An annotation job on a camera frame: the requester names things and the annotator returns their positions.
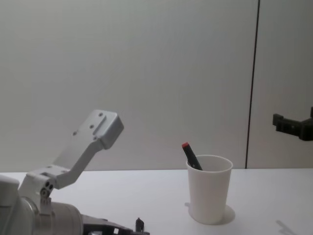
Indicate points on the white plastic cup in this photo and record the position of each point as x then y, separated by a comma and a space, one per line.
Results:
209, 193

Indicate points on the black marker with red cap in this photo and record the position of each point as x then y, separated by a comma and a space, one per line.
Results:
192, 156

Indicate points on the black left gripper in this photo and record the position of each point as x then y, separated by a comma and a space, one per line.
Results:
102, 226

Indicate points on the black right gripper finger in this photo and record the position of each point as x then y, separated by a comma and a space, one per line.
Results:
292, 126

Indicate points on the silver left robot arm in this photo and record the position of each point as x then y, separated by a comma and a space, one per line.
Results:
93, 137

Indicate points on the white table cloth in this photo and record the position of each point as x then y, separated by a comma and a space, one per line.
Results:
146, 191

